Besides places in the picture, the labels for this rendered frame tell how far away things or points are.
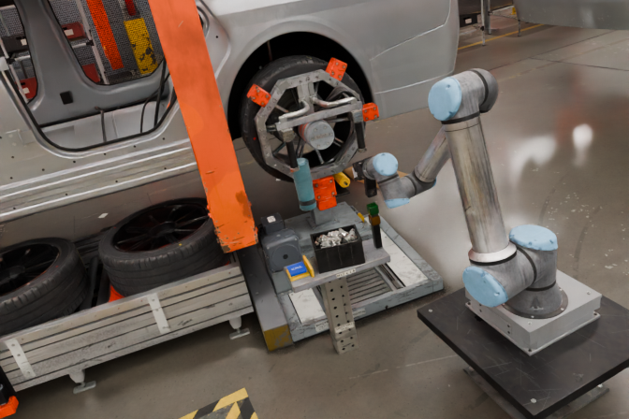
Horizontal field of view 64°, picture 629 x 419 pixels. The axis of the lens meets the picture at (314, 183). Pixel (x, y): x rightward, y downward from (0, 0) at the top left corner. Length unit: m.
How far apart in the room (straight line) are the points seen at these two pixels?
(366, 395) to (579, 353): 0.82
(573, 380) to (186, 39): 1.75
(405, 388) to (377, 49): 1.65
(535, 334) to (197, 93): 1.48
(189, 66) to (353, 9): 1.02
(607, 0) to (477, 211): 2.79
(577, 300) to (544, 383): 0.34
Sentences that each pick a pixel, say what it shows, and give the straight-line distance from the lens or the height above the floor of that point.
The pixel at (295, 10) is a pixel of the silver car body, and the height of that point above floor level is 1.41.
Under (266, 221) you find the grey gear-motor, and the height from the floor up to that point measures 0.43.
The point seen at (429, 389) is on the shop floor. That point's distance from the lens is 2.22.
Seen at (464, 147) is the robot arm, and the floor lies 1.04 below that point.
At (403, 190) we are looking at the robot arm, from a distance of 1.99.
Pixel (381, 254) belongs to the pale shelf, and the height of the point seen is 0.45.
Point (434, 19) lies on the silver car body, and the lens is 2.89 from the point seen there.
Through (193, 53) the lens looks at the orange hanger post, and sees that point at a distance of 2.01.
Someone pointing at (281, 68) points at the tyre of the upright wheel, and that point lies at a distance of 2.54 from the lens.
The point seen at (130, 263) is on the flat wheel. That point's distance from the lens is 2.54.
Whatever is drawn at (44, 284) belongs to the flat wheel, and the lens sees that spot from 2.68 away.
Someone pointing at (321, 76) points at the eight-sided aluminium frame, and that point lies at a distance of 2.50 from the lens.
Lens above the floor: 1.64
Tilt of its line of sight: 24 degrees down
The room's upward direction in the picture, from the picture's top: 11 degrees counter-clockwise
